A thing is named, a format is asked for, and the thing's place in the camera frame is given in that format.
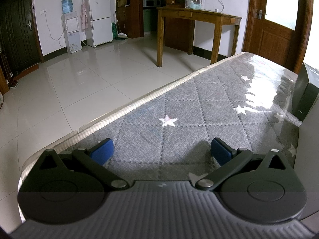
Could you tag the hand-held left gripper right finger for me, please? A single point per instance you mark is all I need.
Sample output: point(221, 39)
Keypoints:
point(220, 151)

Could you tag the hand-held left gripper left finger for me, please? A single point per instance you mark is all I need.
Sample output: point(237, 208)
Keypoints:
point(102, 151)

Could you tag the grey quilted star desktop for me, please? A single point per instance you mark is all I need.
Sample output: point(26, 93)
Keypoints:
point(199, 109)

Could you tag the white cardboard box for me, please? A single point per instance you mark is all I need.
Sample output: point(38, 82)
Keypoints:
point(309, 149)

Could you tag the dark grey cardboard box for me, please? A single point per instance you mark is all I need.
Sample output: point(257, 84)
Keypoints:
point(305, 92)

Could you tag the dark red shoe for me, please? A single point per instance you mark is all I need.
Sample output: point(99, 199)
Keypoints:
point(14, 84)

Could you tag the white broom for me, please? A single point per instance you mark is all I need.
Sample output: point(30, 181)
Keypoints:
point(122, 36)

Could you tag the white water dispenser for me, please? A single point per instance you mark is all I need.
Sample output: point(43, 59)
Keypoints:
point(71, 34)

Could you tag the green dustpan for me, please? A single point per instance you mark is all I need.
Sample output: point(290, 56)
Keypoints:
point(114, 31)

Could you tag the wooden door with frosted glass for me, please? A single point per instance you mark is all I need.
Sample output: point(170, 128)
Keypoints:
point(269, 37)

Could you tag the brown wooden stand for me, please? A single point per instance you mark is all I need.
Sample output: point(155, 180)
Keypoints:
point(3, 74)

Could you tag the dark wooden cabinet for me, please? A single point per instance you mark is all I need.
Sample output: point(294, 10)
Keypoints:
point(130, 22)

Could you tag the white refrigerator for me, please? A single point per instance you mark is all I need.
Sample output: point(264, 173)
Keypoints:
point(101, 17)

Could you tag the pink hanging apron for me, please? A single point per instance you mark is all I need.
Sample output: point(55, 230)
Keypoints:
point(84, 17)

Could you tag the brown wooden table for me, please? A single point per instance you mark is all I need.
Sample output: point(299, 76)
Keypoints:
point(199, 13)

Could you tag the dark entry door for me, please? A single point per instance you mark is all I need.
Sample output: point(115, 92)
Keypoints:
point(17, 29)

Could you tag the dark-lidded glass jar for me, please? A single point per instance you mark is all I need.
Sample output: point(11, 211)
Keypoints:
point(203, 3)

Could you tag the woven basket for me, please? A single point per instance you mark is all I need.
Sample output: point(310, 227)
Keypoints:
point(122, 3)

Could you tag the blue water bottle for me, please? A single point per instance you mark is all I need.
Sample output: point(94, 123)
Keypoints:
point(67, 5)

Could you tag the clear glass jar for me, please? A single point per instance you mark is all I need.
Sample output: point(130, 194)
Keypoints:
point(188, 3)

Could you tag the white microwave oven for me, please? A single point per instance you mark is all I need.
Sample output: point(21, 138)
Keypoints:
point(149, 3)

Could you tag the white wall socket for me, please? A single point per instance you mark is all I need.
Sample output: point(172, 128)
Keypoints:
point(43, 12)

